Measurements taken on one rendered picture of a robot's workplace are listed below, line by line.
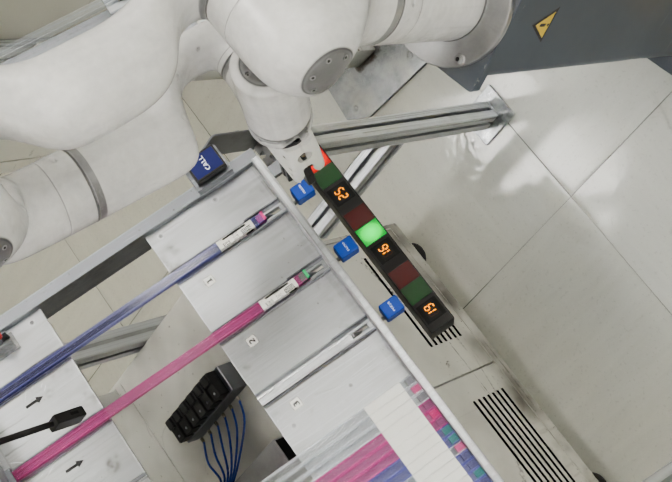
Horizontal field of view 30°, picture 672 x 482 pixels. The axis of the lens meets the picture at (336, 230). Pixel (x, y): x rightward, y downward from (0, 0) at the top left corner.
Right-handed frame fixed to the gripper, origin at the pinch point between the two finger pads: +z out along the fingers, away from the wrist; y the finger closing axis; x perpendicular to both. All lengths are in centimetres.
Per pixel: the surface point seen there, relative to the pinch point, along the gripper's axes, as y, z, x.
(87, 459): -14.1, 9.5, 46.0
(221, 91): 64, 97, -13
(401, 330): -13, 63, -7
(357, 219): -8.1, 11.0, -4.2
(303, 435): -29.2, 9.6, 20.3
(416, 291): -21.9, 10.8, -4.4
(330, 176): -0.2, 11.1, -5.1
